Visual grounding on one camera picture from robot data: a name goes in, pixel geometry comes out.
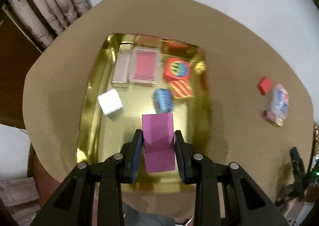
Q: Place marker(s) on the dusty pink small block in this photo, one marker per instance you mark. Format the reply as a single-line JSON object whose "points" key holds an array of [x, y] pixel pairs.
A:
{"points": [[273, 119]]}

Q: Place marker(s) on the gold and red tin box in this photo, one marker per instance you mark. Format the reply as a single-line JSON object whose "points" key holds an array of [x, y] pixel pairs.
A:
{"points": [[102, 136]]}

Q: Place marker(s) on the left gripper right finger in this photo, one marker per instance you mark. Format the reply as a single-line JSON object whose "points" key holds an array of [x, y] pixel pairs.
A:
{"points": [[225, 194]]}

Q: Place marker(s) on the brown wooden cabinet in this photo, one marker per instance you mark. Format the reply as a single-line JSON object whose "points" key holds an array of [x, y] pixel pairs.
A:
{"points": [[17, 55]]}

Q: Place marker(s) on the clear case pink insert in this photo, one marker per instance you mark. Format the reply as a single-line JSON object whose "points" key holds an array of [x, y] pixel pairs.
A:
{"points": [[144, 66]]}

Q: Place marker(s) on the dental floss plastic box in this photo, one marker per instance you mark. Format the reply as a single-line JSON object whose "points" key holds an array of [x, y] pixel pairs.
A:
{"points": [[280, 101]]}

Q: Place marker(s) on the white cube zigzag pattern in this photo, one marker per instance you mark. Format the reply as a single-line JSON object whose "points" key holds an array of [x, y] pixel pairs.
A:
{"points": [[110, 102]]}

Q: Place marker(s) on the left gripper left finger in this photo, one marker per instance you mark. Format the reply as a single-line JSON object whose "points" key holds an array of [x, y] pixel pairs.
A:
{"points": [[72, 202]]}

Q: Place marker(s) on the blue tape measure keychain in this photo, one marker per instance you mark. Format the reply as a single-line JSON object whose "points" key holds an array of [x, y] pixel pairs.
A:
{"points": [[162, 99]]}

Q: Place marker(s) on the silver white rectangular box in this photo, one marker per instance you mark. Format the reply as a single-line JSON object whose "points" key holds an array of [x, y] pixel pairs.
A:
{"points": [[120, 77]]}

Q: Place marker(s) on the red round-pattern tin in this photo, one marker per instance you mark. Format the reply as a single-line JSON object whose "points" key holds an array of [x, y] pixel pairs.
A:
{"points": [[176, 69]]}

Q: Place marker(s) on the red rectangular block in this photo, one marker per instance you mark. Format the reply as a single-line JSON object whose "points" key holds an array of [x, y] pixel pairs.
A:
{"points": [[265, 86]]}

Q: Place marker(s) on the pink magenta rectangular block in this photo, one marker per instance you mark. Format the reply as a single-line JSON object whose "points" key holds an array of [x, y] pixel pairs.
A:
{"points": [[158, 133]]}

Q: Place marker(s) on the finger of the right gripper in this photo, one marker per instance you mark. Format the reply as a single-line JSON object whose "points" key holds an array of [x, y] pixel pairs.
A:
{"points": [[300, 176]]}

